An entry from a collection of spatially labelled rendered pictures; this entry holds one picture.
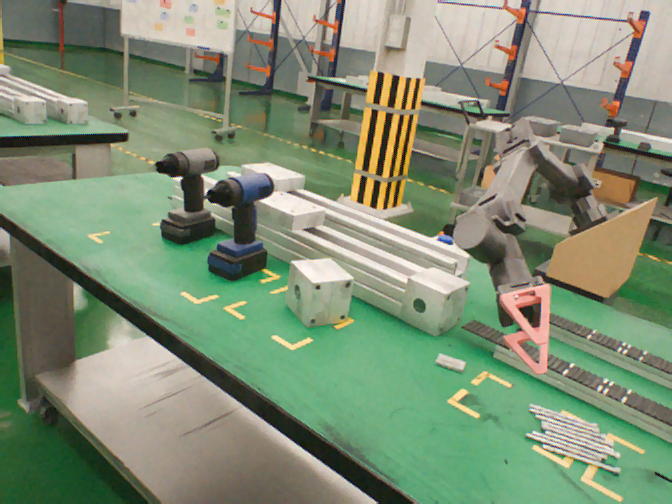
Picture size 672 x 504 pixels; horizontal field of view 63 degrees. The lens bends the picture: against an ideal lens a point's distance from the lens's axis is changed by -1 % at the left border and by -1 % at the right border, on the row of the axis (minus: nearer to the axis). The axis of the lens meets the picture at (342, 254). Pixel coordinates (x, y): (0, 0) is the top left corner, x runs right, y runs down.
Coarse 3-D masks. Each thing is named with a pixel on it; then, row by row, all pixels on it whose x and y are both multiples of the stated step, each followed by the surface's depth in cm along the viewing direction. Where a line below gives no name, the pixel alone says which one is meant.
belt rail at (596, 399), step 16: (496, 352) 105; (512, 352) 103; (528, 368) 101; (560, 384) 98; (576, 384) 96; (592, 400) 95; (608, 400) 93; (624, 416) 92; (640, 416) 90; (656, 432) 89
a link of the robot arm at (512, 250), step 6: (504, 234) 86; (510, 240) 85; (516, 240) 87; (510, 246) 85; (516, 246) 85; (504, 252) 84; (510, 252) 84; (516, 252) 84; (504, 258) 83; (522, 258) 84; (486, 264) 86; (492, 264) 84; (498, 264) 84
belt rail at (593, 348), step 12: (552, 336) 117; (564, 336) 115; (576, 336) 114; (588, 348) 112; (600, 348) 111; (612, 360) 110; (624, 360) 109; (636, 360) 107; (636, 372) 107; (648, 372) 106; (660, 372) 105; (660, 384) 105
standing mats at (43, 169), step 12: (432, 156) 740; (0, 168) 418; (12, 168) 422; (24, 168) 427; (36, 168) 431; (48, 168) 436; (60, 168) 441; (72, 168) 445; (0, 180) 394; (12, 180) 396; (24, 180) 400; (36, 180) 404; (48, 180) 408; (60, 180) 413
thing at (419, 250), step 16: (304, 192) 162; (336, 208) 154; (352, 208) 153; (336, 224) 146; (352, 224) 142; (368, 224) 148; (384, 224) 145; (368, 240) 140; (384, 240) 137; (400, 240) 135; (416, 240) 139; (432, 240) 138; (400, 256) 134; (416, 256) 133; (432, 256) 129; (448, 256) 129; (464, 256) 132; (448, 272) 127; (464, 272) 133
